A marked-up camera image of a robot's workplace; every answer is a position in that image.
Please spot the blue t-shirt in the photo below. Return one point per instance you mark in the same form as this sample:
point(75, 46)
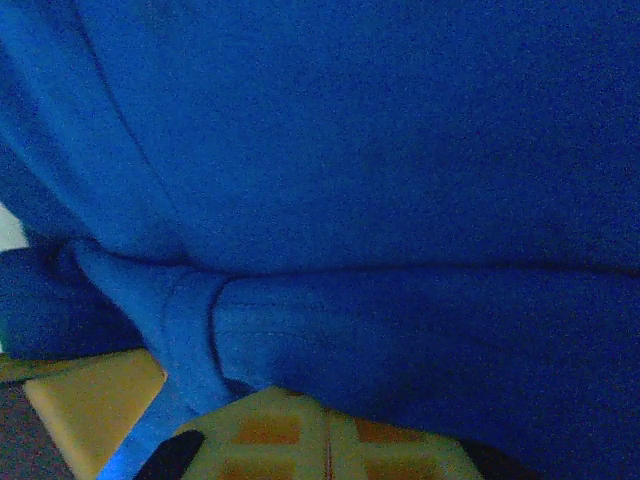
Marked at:
point(350, 150)

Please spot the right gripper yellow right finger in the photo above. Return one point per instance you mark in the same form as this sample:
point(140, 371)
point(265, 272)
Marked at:
point(395, 455)

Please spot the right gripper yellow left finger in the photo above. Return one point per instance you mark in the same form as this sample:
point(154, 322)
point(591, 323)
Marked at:
point(270, 440)

